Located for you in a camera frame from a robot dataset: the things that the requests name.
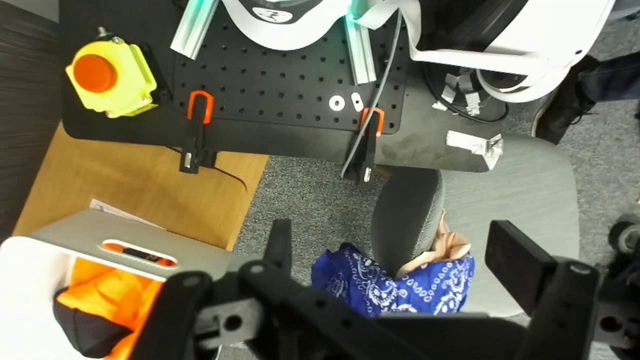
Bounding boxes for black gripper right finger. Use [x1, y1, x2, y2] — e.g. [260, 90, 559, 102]
[483, 219, 601, 360]

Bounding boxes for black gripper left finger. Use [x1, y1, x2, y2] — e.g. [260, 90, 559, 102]
[128, 219, 295, 360]

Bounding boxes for peach shirt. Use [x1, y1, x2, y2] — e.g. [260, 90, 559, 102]
[395, 213, 474, 278]

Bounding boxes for blue patterned bandana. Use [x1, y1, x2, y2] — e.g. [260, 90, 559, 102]
[309, 241, 477, 318]

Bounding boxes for grey plastic chair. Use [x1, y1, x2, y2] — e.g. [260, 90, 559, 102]
[368, 137, 582, 323]

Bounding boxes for white plastic bin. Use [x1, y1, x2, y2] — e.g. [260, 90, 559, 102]
[0, 208, 236, 360]

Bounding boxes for black caster wheel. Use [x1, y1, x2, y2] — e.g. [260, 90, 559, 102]
[607, 213, 640, 257]

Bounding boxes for white paper label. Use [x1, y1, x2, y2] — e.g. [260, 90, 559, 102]
[444, 128, 505, 172]

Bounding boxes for brown cardboard box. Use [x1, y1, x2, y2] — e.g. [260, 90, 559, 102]
[11, 123, 271, 253]

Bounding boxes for orange garment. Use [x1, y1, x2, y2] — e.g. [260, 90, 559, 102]
[56, 241, 180, 360]

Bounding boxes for black device white stickers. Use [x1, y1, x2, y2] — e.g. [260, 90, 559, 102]
[428, 69, 487, 116]

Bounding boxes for black garment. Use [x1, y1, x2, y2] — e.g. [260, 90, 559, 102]
[52, 307, 136, 358]

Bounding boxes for yellow emergency stop button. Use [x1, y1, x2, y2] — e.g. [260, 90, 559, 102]
[63, 37, 160, 120]

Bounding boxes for orange-handled black clamp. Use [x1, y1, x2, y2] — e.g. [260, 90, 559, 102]
[341, 106, 387, 187]
[177, 89, 217, 177]

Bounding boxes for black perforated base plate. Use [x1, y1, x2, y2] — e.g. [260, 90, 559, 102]
[58, 0, 482, 175]

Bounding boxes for thin grey cable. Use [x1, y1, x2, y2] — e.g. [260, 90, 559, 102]
[337, 13, 405, 178]

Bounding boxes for aluminium extrusion rail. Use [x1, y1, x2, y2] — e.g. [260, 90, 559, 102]
[341, 13, 377, 87]
[168, 0, 217, 63]

